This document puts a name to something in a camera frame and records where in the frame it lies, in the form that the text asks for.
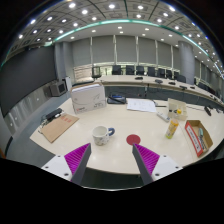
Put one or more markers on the black device on table edge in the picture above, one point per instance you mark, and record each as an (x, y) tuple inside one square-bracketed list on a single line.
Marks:
[(52, 114)]

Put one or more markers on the long curved conference desk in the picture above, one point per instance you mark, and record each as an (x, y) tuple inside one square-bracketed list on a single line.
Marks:
[(158, 89)]

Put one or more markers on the white paper sheets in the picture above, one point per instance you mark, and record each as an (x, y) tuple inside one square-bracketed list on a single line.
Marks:
[(143, 105)]

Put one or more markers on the large dark projection screen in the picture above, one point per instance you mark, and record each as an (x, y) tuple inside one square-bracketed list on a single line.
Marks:
[(23, 74)]

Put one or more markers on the white cardboard box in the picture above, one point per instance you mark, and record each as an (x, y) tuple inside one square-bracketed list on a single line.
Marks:
[(88, 97)]

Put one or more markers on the flat brown cardboard sheet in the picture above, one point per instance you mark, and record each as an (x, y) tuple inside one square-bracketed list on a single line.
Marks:
[(58, 126)]

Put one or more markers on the white power strip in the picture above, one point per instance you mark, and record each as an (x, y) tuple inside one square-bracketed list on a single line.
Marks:
[(163, 117)]

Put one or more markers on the small open beige box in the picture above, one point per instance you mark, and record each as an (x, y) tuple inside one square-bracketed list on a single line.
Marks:
[(174, 106)]

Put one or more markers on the black office chair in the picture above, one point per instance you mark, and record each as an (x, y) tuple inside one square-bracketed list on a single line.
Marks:
[(96, 73)]

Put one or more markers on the yellow plastic bottle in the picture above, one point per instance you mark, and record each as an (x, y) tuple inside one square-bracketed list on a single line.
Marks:
[(174, 123)]

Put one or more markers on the open brown cardboard box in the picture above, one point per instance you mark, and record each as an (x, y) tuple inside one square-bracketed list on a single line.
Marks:
[(199, 136)]

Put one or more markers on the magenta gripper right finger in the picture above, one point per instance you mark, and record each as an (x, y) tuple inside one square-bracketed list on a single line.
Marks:
[(146, 161)]

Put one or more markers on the red round coaster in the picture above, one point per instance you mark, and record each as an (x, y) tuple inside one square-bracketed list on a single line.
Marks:
[(133, 139)]

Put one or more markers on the white mug blue handle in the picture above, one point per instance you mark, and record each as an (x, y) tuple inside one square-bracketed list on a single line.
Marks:
[(102, 134)]

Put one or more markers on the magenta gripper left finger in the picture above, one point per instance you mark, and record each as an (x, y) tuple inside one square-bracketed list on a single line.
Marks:
[(77, 161)]

